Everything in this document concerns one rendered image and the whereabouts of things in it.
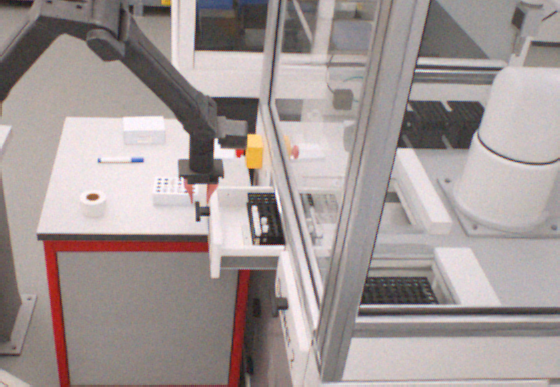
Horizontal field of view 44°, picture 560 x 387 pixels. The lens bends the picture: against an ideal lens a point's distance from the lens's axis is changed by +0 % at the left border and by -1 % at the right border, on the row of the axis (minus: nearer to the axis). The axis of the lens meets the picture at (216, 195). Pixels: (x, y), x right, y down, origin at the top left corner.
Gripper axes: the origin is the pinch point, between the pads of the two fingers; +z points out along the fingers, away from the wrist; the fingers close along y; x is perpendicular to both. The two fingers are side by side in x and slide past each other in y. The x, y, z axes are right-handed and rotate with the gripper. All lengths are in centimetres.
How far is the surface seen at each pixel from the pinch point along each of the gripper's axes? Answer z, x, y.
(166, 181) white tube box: 16.2, 31.4, -7.0
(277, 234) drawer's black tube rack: 5.8, -6.1, 17.9
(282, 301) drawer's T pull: 4.5, -29.5, 15.3
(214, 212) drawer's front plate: 2.9, -1.2, 3.5
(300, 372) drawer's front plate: 9.1, -44.0, 17.0
